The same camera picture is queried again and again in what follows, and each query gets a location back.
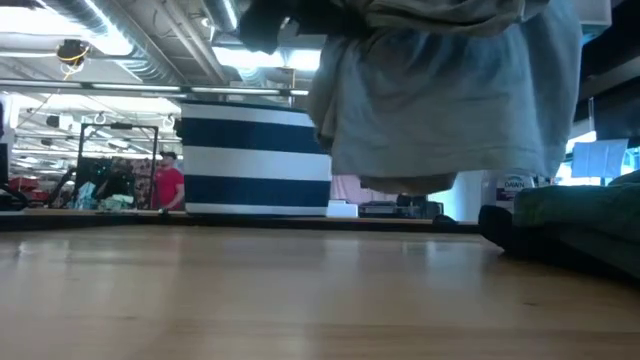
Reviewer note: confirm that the rectangular metal air duct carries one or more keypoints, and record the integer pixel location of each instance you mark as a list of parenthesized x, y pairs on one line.
[(595, 15)]

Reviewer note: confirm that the spray bottle with blue head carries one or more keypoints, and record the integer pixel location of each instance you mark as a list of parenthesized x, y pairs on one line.
[(510, 187)]

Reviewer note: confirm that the person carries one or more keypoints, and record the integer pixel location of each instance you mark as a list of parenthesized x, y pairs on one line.
[(117, 182), (169, 185)]

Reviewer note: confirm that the navy white striped fabric bin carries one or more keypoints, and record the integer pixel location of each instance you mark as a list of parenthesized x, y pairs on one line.
[(255, 165)]

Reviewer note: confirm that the white board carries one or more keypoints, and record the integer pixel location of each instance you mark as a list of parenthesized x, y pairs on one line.
[(600, 157)]

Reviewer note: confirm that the long ceiling light bar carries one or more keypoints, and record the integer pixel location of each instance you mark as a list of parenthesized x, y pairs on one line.
[(150, 89)]

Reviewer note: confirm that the short round air duct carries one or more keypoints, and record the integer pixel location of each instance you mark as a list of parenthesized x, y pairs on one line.
[(222, 12)]

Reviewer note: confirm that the black aluminium table frame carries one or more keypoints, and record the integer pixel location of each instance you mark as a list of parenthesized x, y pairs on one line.
[(200, 223)]

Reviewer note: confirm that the black screen panel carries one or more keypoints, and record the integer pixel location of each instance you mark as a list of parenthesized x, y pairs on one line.
[(90, 172)]

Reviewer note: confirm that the dark green garment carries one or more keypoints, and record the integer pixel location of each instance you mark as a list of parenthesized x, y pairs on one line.
[(590, 210)]

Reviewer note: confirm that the black background frame rig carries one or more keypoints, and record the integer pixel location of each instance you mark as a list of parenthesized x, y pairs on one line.
[(81, 145)]

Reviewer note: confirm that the silver spiral air duct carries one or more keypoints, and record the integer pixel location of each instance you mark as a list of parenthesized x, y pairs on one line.
[(145, 60)]

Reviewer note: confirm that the grey patterned garment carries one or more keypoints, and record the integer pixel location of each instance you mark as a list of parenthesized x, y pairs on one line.
[(440, 100)]

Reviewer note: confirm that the black T-shirt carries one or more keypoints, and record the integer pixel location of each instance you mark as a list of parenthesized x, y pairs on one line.
[(500, 230)]

